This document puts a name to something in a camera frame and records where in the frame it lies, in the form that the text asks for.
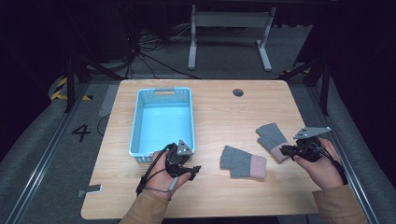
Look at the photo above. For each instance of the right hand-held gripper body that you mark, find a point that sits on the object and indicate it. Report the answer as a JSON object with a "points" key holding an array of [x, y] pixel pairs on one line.
{"points": [[308, 144]]}

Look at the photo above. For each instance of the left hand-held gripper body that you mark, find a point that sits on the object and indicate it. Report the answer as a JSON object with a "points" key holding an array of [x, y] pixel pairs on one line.
{"points": [[179, 155]]}

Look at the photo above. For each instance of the grey glove with pink cuff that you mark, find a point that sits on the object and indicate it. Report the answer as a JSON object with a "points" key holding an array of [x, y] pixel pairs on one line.
{"points": [[272, 138], [241, 163]]}

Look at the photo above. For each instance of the light blue plastic basket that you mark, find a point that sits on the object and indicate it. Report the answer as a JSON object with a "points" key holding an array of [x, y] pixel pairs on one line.
{"points": [[162, 124]]}

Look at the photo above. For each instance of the person's right hand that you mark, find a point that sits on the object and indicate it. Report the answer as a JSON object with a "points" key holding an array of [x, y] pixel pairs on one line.
{"points": [[325, 168]]}

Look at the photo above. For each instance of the person's left hand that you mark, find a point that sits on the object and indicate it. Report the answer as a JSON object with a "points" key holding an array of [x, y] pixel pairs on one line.
{"points": [[162, 182]]}

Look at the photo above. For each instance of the black metal stand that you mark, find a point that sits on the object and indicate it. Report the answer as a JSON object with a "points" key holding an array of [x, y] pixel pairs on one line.
{"points": [[74, 71], [320, 74]]}

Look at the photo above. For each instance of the small metal bracket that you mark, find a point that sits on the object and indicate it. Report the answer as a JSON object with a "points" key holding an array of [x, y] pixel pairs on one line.
{"points": [[90, 189]]}

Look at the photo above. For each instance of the white metal desk frame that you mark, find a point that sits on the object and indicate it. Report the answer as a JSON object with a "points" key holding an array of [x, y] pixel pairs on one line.
{"points": [[230, 20]]}

